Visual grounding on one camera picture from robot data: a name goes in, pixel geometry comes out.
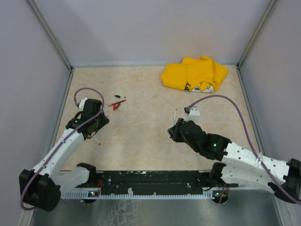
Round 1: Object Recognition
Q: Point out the purple cable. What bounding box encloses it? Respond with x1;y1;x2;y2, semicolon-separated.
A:
20;88;105;210
188;95;301;204

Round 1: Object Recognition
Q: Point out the yellow folded t-shirt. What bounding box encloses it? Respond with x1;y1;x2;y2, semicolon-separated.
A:
161;56;229;93

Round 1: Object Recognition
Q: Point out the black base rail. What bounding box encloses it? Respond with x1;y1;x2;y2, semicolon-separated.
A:
76;170;225;195

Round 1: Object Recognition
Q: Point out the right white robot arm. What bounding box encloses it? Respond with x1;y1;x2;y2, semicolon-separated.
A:
167;118;301;204

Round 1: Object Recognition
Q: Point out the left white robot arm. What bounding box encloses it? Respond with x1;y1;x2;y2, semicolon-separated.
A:
19;99;110;211

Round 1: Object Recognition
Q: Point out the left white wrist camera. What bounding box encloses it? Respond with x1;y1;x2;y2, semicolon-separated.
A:
77;97;88;111

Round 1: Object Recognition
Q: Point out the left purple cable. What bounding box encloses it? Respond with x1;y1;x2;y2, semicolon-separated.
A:
20;88;105;210

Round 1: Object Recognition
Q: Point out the black capped marker pen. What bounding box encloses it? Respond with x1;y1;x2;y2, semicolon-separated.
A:
114;94;126;98

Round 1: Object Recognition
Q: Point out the dark red pen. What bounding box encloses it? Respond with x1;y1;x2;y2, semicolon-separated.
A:
108;99;127;106

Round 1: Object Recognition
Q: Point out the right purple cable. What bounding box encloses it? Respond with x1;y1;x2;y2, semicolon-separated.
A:
188;95;301;204

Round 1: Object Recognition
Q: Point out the white slotted cable duct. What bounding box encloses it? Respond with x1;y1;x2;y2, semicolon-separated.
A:
62;190;222;200

